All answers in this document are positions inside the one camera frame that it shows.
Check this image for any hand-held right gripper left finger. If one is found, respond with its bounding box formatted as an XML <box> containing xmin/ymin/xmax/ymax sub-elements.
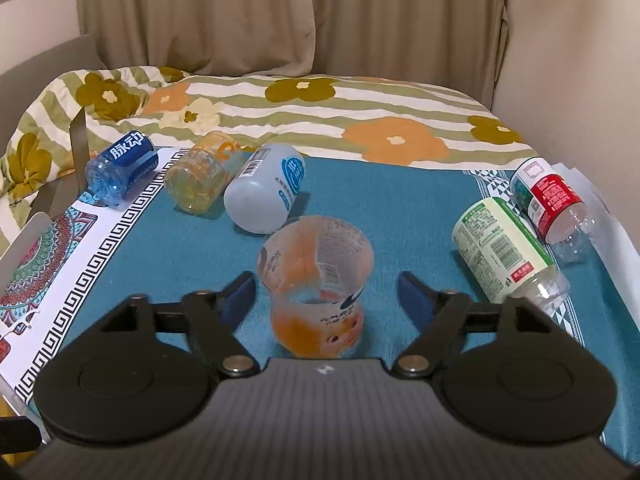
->
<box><xmin>100</xmin><ymin>271</ymin><xmax>261</xmax><ymax>378</ymax></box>

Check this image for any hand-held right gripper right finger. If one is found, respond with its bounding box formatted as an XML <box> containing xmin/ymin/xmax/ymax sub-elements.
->
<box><xmin>391</xmin><ymin>271</ymin><xmax>551</xmax><ymax>378</ymax></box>

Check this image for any orange label clear cup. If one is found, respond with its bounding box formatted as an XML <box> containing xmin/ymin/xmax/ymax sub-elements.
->
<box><xmin>256</xmin><ymin>215</ymin><xmax>376</xmax><ymax>359</ymax></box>

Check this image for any green label clear cup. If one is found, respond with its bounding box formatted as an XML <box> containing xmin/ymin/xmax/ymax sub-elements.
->
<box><xmin>451</xmin><ymin>197</ymin><xmax>572</xmax><ymax>318</ymax></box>

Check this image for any white cup blue label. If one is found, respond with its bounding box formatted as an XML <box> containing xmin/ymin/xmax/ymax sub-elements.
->
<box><xmin>223</xmin><ymin>143</ymin><xmax>307</xmax><ymax>235</ymax></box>

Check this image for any yellow label clear cup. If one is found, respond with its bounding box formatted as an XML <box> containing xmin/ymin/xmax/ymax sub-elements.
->
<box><xmin>164</xmin><ymin>131</ymin><xmax>251</xmax><ymax>216</ymax></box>

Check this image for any red label clear cup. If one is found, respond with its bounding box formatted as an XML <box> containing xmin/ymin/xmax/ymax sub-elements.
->
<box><xmin>510</xmin><ymin>157</ymin><xmax>598</xmax><ymax>266</ymax></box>

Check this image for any blue label clear cup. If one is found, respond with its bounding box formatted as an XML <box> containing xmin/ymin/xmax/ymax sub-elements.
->
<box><xmin>85</xmin><ymin>131</ymin><xmax>160</xmax><ymax>208</ymax></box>

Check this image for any teal patterned cloth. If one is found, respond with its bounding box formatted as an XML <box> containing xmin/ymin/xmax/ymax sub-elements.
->
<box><xmin>0</xmin><ymin>146</ymin><xmax>640</xmax><ymax>411</ymax></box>

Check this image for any floral striped blanket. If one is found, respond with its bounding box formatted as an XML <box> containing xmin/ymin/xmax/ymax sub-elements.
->
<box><xmin>0</xmin><ymin>66</ymin><xmax>541</xmax><ymax>256</ymax></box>

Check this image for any grey metal stand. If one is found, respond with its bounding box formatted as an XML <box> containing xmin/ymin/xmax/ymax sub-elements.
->
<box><xmin>0</xmin><ymin>106</ymin><xmax>90</xmax><ymax>286</ymax></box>

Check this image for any black object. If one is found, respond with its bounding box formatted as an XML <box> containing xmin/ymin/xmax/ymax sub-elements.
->
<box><xmin>0</xmin><ymin>415</ymin><xmax>43</xmax><ymax>458</ymax></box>

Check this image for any beige curtain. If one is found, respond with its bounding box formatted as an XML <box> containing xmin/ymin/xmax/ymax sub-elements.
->
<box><xmin>75</xmin><ymin>0</ymin><xmax>511</xmax><ymax>111</ymax></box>

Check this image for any grey headboard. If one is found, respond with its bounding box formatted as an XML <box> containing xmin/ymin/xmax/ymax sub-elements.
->
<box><xmin>0</xmin><ymin>34</ymin><xmax>108</xmax><ymax>96</ymax></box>

